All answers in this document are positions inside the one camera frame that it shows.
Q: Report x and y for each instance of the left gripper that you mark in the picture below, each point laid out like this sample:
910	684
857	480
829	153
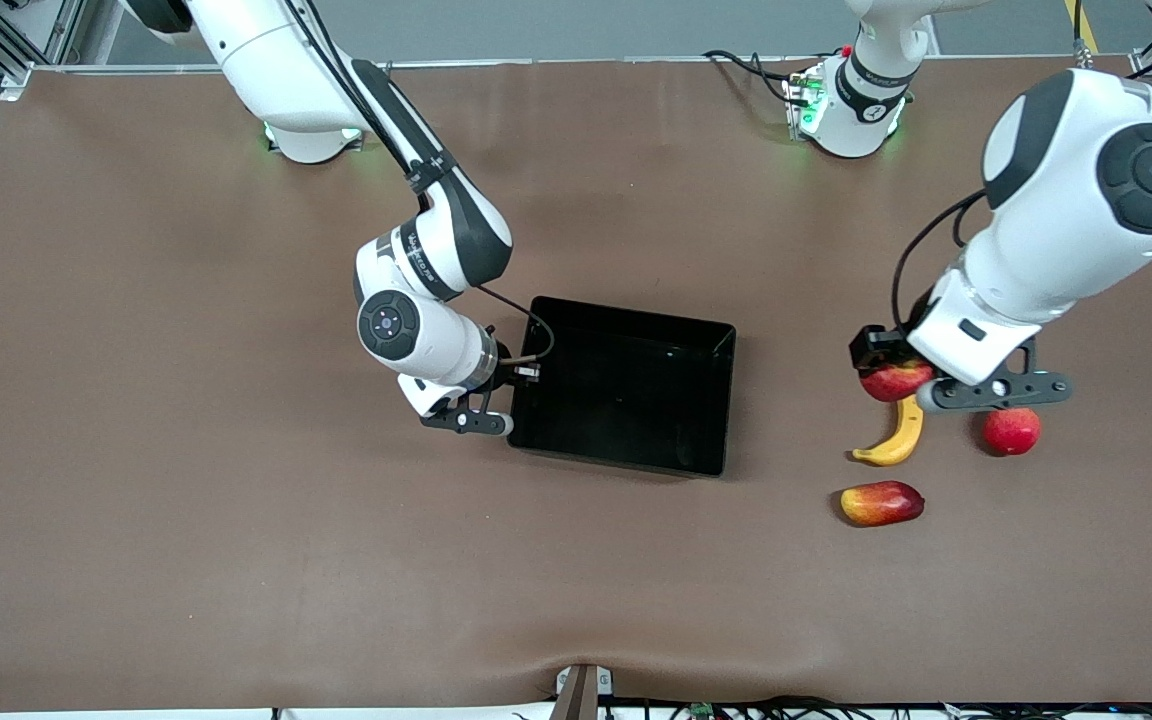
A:
879	349

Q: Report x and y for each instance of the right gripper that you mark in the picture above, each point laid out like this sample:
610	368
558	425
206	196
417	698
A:
504	376

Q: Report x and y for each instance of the red yellow apple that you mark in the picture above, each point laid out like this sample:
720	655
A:
891	384

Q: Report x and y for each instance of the yellow banana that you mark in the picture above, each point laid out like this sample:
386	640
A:
901	435

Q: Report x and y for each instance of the black plastic box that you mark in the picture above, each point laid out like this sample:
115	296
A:
626	385

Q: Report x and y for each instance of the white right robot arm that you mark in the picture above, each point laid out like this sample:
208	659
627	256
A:
276	60

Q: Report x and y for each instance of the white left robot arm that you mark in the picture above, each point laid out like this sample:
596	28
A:
1086	180

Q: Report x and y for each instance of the dark red apple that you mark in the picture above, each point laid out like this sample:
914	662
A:
1012	432

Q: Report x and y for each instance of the red yellow mango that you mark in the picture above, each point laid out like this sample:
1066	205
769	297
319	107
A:
881	503

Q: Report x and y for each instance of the silver table edge rail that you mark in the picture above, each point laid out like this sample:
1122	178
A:
586	62

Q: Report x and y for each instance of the table edge clamp bracket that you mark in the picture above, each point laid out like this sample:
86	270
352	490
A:
581	690

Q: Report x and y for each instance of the aluminium frame profile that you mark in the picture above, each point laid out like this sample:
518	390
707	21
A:
66	25

